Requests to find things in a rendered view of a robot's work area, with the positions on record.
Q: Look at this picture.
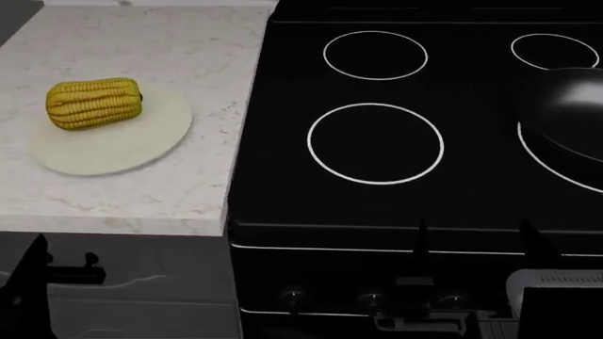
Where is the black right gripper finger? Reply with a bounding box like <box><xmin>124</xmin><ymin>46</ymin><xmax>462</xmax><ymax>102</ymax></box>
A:
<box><xmin>519</xmin><ymin>218</ymin><xmax>562</xmax><ymax>256</ymax></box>
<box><xmin>414</xmin><ymin>216</ymin><xmax>431</xmax><ymax>256</ymax></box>

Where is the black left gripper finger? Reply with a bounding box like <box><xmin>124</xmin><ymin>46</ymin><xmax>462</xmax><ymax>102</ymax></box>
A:
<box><xmin>8</xmin><ymin>233</ymin><xmax>51</xmax><ymax>284</ymax></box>

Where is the yellow corn cob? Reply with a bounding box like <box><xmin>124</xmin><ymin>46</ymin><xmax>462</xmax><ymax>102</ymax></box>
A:
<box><xmin>45</xmin><ymin>76</ymin><xmax>144</xmax><ymax>133</ymax></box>

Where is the black frying pan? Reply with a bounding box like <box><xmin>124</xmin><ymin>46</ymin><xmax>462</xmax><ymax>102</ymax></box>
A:
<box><xmin>516</xmin><ymin>65</ymin><xmax>603</xmax><ymax>161</ymax></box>

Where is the round cream plate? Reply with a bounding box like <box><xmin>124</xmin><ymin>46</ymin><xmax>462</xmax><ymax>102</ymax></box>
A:
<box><xmin>30</xmin><ymin>84</ymin><xmax>193</xmax><ymax>177</ymax></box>

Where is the black stove knob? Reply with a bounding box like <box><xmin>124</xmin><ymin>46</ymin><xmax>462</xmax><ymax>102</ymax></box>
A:
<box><xmin>280</xmin><ymin>285</ymin><xmax>306</xmax><ymax>307</ymax></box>
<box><xmin>357</xmin><ymin>291</ymin><xmax>388</xmax><ymax>312</ymax></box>
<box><xmin>437</xmin><ymin>292</ymin><xmax>468</xmax><ymax>312</ymax></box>

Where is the black electric stove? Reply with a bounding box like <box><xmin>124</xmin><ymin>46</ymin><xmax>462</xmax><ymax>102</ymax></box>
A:
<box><xmin>226</xmin><ymin>0</ymin><xmax>603</xmax><ymax>339</ymax></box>

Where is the white kitchen cabinet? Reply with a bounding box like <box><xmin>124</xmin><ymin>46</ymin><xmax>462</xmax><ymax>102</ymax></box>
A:
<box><xmin>0</xmin><ymin>231</ymin><xmax>242</xmax><ymax>339</ymax></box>

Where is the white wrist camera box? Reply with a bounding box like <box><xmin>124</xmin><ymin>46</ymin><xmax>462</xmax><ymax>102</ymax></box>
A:
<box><xmin>505</xmin><ymin>268</ymin><xmax>603</xmax><ymax>317</ymax></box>

